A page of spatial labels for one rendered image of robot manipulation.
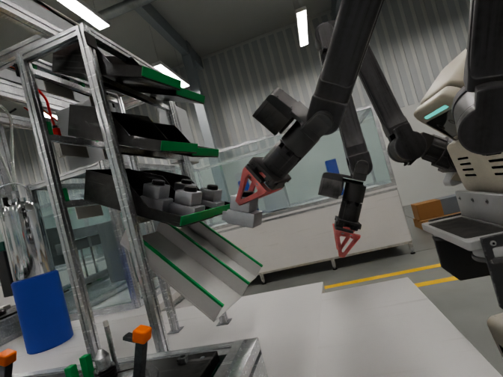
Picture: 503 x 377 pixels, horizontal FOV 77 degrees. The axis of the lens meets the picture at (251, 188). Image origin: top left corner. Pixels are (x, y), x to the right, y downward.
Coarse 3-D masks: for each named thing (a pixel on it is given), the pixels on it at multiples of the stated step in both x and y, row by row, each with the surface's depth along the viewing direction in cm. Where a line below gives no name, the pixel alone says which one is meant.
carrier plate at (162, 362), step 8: (208, 352) 55; (216, 352) 54; (152, 360) 58; (160, 360) 57; (168, 360) 56; (176, 360) 55; (192, 360) 53; (200, 360) 53; (208, 360) 52; (216, 360) 54; (120, 368) 58; (160, 368) 54; (168, 368) 53; (176, 368) 52; (184, 368) 51; (192, 368) 51; (200, 368) 50; (208, 368) 50; (160, 376) 51; (168, 376) 50; (176, 376) 49; (184, 376) 49; (192, 376) 48; (200, 376) 48; (208, 376) 50
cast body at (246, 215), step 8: (248, 192) 65; (232, 200) 66; (256, 200) 67; (232, 208) 66; (240, 208) 65; (248, 208) 64; (256, 208) 67; (224, 216) 69; (232, 216) 66; (240, 216) 65; (248, 216) 64; (256, 216) 65; (240, 224) 65; (248, 224) 65; (256, 224) 65
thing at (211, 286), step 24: (144, 240) 77; (168, 240) 82; (192, 240) 79; (168, 264) 67; (192, 264) 78; (216, 264) 77; (192, 288) 65; (216, 288) 73; (240, 288) 75; (216, 312) 63
